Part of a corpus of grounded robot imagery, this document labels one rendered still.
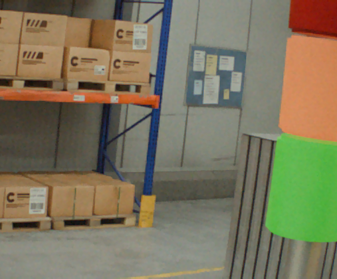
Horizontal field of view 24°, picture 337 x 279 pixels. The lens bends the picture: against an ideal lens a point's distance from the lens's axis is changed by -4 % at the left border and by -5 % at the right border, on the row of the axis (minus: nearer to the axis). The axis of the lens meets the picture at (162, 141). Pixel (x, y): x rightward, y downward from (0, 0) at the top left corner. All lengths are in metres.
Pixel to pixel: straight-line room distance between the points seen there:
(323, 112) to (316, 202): 0.05
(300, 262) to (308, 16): 0.14
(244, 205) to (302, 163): 1.92
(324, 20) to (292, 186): 0.09
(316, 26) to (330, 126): 0.05
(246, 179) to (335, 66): 1.92
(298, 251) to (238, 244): 1.92
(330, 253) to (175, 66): 9.78
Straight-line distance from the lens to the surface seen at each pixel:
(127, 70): 9.89
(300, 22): 0.44
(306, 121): 0.43
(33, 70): 9.16
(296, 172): 0.44
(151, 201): 10.24
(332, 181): 0.44
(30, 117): 10.73
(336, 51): 0.43
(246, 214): 2.35
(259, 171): 2.31
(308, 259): 0.46
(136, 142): 11.77
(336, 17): 0.43
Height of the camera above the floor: 2.26
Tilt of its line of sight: 7 degrees down
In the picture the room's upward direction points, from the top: 6 degrees clockwise
